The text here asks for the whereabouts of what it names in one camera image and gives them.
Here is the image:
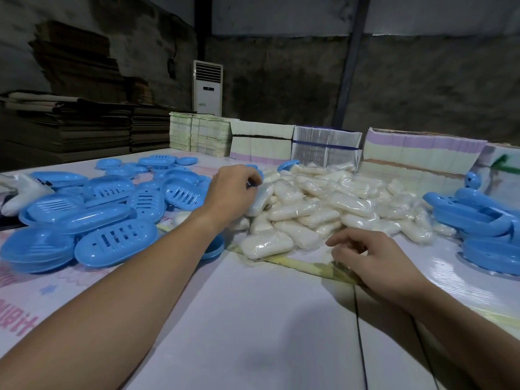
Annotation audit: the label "person's left forearm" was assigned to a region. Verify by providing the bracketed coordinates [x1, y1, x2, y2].
[0, 214, 220, 390]

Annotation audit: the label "pile of white soaps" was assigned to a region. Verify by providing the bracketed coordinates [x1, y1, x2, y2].
[172, 162, 458, 261]

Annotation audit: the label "dark metal pillar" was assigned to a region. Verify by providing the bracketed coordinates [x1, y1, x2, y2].
[194, 0, 213, 61]
[332, 0, 371, 129]

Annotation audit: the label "white sheet stack, green mark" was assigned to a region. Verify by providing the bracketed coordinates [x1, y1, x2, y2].
[473, 142, 520, 207]

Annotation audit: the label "person's right hand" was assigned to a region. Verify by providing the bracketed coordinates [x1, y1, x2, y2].
[326, 227, 431, 309]

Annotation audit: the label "white standing air conditioner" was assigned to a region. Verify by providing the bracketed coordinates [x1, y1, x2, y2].
[192, 60, 224, 118]

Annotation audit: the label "white crumpled plastic bag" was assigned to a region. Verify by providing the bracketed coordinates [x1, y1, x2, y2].
[0, 172, 54, 218]

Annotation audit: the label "stack of greenish paper sheets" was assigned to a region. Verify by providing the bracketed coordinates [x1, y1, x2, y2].
[169, 112, 238, 158]

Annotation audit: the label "person's right forearm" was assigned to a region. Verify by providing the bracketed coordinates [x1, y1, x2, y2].
[406, 282, 520, 390]

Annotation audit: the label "stacks of brown cardboard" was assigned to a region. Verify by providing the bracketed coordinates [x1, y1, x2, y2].
[0, 19, 173, 171]

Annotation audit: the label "pile of blue plastic lids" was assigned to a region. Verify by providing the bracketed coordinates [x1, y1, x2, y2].
[422, 187, 520, 277]

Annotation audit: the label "white carton stack, pink stripe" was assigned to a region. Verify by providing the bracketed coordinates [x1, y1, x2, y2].
[359, 127, 488, 196]

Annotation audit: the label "pile of blue slotted lids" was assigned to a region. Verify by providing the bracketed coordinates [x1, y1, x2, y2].
[0, 154, 226, 275]

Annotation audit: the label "clear plastic bag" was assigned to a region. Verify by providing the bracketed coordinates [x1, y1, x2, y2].
[264, 247, 362, 285]

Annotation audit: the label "row of stacked flat cartons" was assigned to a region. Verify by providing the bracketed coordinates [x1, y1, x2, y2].
[229, 120, 295, 166]

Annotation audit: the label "person's left hand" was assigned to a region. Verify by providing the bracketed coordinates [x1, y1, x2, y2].
[201, 164, 264, 230]

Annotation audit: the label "silver sheet bundle, blue band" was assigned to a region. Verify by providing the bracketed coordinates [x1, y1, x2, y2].
[291, 125, 363, 169]

